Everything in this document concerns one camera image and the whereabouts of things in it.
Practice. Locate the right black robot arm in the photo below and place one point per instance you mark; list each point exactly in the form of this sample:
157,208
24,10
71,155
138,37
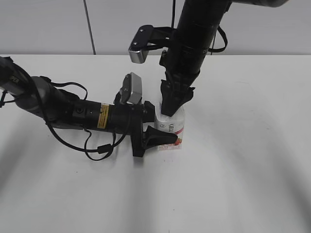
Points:
191,41

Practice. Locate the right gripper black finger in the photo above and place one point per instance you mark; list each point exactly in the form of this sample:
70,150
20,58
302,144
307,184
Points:
174,96

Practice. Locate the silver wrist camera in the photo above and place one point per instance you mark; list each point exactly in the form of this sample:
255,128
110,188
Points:
149,38
131,90

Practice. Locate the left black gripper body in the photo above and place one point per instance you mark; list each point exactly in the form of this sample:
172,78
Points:
128,119

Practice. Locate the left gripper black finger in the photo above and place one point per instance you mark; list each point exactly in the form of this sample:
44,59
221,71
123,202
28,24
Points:
153,137

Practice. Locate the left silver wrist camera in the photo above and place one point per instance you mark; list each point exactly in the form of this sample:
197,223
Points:
131,90

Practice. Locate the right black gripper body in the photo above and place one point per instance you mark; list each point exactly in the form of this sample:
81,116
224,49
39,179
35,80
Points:
181,68

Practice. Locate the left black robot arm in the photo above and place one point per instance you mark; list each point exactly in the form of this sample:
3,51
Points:
61,109

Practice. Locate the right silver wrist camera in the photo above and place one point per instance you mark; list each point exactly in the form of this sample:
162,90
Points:
149,38

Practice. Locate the white yili yogurt bottle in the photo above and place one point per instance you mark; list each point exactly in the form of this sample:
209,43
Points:
170,124

